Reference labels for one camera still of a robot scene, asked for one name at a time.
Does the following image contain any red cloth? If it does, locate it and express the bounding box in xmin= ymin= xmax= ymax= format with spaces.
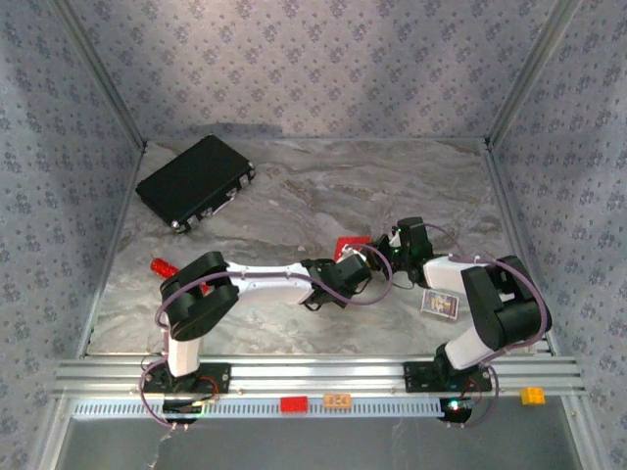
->
xmin=332 ymin=236 xmax=372 ymax=262

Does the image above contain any playing card box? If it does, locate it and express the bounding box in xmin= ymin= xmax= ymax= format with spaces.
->
xmin=419 ymin=288 xmax=460 ymax=320

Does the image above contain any black hard case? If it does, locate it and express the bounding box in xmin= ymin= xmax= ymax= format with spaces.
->
xmin=135 ymin=134 xmax=257 ymax=232

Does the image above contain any red glitter tube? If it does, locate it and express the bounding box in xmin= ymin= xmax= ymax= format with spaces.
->
xmin=150 ymin=258 xmax=211 ymax=295

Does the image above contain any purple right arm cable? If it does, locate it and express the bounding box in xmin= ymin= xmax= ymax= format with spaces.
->
xmin=421 ymin=222 xmax=554 ymax=430

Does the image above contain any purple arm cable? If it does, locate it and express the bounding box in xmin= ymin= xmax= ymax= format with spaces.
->
xmin=421 ymin=222 xmax=554 ymax=430
xmin=136 ymin=243 xmax=394 ymax=433

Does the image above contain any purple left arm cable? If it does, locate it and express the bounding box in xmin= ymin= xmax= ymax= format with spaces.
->
xmin=136 ymin=243 xmax=394 ymax=433

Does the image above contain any aluminium frame bar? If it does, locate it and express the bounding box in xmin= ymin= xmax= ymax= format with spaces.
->
xmin=482 ymin=139 xmax=560 ymax=356
xmin=76 ymin=141 xmax=149 ymax=358

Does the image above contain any aluminium mounting rail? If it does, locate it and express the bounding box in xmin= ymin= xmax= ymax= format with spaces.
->
xmin=53 ymin=356 xmax=587 ymax=399

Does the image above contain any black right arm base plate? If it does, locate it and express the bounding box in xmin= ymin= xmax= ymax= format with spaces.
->
xmin=403 ymin=360 xmax=494 ymax=394

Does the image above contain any slotted grey cable duct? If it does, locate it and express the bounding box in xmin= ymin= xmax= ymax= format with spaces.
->
xmin=72 ymin=397 xmax=459 ymax=420

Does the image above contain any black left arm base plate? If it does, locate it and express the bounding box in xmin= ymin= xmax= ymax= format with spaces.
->
xmin=141 ymin=361 xmax=232 ymax=396

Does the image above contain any aluminium frame post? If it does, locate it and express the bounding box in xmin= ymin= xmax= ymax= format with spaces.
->
xmin=484 ymin=0 xmax=584 ymax=148
xmin=51 ymin=0 xmax=149 ymax=148

